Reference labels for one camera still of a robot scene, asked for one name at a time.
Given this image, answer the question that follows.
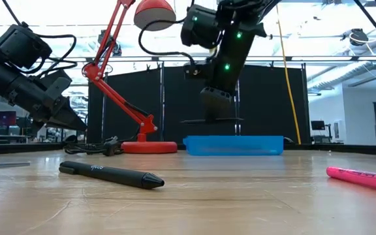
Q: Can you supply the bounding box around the black partition panel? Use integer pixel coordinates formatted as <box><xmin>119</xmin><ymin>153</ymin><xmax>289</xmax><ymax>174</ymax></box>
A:
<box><xmin>238</xmin><ymin>63</ymin><xmax>309</xmax><ymax>145</ymax></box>
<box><xmin>86</xmin><ymin>70</ymin><xmax>163</xmax><ymax>144</ymax></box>
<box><xmin>163</xmin><ymin>65</ymin><xmax>238</xmax><ymax>144</ymax></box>

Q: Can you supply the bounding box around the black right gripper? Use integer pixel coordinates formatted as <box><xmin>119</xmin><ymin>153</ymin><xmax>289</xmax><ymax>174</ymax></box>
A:
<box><xmin>183</xmin><ymin>22</ymin><xmax>268</xmax><ymax>121</ymax></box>

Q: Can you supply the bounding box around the monitor with red screen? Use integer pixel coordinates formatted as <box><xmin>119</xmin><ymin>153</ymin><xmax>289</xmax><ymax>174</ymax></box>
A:
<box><xmin>0</xmin><ymin>110</ymin><xmax>18</xmax><ymax>127</ymax></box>

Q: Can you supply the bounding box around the yellow hanging cable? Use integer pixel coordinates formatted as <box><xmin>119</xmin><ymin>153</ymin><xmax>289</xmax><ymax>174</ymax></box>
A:
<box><xmin>275</xmin><ymin>5</ymin><xmax>302</xmax><ymax>145</ymax></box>

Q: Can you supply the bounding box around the black table frame rail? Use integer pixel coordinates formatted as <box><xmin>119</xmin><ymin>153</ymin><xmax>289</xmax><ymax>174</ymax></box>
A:
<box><xmin>0</xmin><ymin>142</ymin><xmax>376</xmax><ymax>157</ymax></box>

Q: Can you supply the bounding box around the blue plastic supply box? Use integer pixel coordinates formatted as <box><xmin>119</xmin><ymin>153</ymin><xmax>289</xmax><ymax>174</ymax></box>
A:
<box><xmin>183</xmin><ymin>135</ymin><xmax>285</xmax><ymax>157</ymax></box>

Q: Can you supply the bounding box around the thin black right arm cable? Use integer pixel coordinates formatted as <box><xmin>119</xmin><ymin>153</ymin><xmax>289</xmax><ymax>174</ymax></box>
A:
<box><xmin>352</xmin><ymin>0</ymin><xmax>376</xmax><ymax>52</ymax></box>

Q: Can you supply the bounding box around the black lamp power cable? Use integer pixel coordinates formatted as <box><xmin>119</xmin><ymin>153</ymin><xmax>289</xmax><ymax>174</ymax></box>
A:
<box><xmin>63</xmin><ymin>135</ymin><xmax>125</xmax><ymax>157</ymax></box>

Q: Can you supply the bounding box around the pink highlighter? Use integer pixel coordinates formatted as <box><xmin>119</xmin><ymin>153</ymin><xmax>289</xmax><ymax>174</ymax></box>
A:
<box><xmin>326</xmin><ymin>166</ymin><xmax>376</xmax><ymax>195</ymax></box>

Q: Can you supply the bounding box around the black right camera cable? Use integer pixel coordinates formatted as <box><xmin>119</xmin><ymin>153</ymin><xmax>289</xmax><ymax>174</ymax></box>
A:
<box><xmin>138</xmin><ymin>18</ymin><xmax>197</xmax><ymax>71</ymax></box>

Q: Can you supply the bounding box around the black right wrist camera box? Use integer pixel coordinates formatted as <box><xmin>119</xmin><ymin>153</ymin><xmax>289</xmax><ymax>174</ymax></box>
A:
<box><xmin>180</xmin><ymin>3</ymin><xmax>223</xmax><ymax>50</ymax></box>

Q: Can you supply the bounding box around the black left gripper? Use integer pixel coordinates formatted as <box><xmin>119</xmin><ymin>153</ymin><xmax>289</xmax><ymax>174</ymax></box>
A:
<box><xmin>0</xmin><ymin>63</ymin><xmax>88</xmax><ymax>132</ymax></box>

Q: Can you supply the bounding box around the black left camera cable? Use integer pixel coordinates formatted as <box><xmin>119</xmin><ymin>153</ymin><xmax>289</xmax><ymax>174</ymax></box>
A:
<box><xmin>1</xmin><ymin>0</ymin><xmax>78</xmax><ymax>79</ymax></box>

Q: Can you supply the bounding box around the black camera cable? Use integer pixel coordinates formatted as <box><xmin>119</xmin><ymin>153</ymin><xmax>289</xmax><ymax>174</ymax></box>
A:
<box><xmin>138</xmin><ymin>18</ymin><xmax>197</xmax><ymax>71</ymax></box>
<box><xmin>1</xmin><ymin>0</ymin><xmax>78</xmax><ymax>79</ymax></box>

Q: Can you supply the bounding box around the black marker pen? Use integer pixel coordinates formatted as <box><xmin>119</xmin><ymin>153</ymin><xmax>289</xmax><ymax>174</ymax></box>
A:
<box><xmin>58</xmin><ymin>160</ymin><xmax>165</xmax><ymax>190</ymax></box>

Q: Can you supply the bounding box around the red desk lamp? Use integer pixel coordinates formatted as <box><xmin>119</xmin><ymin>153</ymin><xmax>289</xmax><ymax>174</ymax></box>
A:
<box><xmin>82</xmin><ymin>0</ymin><xmax>178</xmax><ymax>155</ymax></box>

